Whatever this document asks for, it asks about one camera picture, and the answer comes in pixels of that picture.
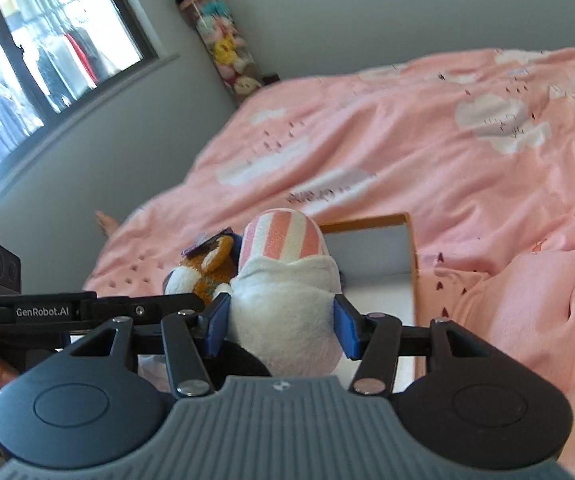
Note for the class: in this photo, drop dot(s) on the row of hanging clothes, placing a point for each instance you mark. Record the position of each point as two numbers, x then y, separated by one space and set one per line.
72 55

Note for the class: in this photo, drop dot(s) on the white plush with striped hat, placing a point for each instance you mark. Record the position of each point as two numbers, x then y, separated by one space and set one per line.
282 310

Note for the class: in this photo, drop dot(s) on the dark framed window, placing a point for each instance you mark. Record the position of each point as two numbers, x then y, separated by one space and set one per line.
42 35

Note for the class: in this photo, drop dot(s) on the orange cardboard box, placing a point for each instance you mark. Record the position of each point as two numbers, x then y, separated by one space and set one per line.
372 250

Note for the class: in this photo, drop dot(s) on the person's bare foot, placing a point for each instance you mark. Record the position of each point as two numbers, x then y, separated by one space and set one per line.
105 222

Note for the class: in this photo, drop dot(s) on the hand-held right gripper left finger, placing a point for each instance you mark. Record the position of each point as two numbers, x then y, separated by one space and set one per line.
217 322

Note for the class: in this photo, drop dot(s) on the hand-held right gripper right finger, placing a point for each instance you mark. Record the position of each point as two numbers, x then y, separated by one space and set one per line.
346 330

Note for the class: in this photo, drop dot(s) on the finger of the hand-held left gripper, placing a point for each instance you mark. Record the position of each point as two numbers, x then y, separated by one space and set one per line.
142 308

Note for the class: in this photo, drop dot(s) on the brown and white plush dog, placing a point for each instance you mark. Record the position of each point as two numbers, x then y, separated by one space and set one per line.
202 265

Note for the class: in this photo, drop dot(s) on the column of small plush toys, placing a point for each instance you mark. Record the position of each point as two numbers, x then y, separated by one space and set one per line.
225 50

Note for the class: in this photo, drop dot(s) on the pink cloud print blanket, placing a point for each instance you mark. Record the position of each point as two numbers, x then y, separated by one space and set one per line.
417 160

